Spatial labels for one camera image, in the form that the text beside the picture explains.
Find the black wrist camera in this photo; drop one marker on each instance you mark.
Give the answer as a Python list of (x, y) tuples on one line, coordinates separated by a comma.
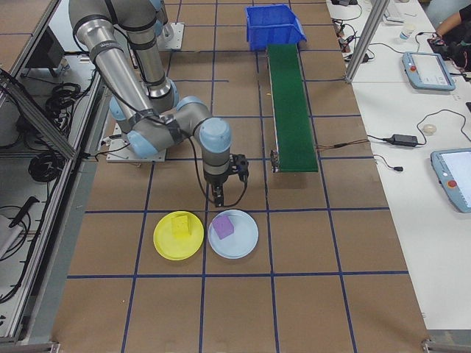
[(241, 163)]

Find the yellow plate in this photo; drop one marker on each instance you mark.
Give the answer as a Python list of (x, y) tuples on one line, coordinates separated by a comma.
[(173, 248)]

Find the grey blue teach pendant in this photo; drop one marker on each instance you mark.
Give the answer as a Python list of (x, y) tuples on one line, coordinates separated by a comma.
[(428, 70), (454, 176)]

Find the white side table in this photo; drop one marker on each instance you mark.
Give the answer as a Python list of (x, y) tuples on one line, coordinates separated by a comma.
[(404, 184)]

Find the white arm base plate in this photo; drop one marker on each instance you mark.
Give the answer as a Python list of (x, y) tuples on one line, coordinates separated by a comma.
[(151, 158), (176, 36)]

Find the metal bar frame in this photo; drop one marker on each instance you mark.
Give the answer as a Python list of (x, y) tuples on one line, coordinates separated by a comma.
[(48, 128)]

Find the white paper cup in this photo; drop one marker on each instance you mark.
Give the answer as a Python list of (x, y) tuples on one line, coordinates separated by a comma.
[(407, 33)]

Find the yellow foam block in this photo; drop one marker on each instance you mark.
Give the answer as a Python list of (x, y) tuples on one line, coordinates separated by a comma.
[(181, 227)]

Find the white tape roll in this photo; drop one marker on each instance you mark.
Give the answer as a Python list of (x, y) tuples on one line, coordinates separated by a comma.
[(430, 128)]

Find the black box under frame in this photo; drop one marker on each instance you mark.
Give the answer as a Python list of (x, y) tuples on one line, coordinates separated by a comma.
[(44, 51)]

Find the blue plastic bin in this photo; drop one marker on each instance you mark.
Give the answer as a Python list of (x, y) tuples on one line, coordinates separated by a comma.
[(276, 35)]

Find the purple foam block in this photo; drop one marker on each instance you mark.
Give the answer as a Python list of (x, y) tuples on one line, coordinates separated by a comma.
[(223, 228)]

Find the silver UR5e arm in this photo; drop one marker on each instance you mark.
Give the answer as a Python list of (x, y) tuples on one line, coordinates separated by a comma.
[(160, 27), (110, 66)]

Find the light blue plate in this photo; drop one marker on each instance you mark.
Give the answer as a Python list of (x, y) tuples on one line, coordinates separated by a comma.
[(243, 242)]

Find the black power brick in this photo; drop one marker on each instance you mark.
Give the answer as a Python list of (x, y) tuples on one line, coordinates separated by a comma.
[(403, 140)]

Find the aluminium profile post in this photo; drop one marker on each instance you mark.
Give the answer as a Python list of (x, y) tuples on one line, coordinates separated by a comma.
[(364, 40)]

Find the green conveyor belt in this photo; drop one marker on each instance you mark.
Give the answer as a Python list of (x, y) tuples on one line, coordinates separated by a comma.
[(292, 110)]

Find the person in black clothing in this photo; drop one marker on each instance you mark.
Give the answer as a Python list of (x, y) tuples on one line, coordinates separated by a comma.
[(460, 22)]

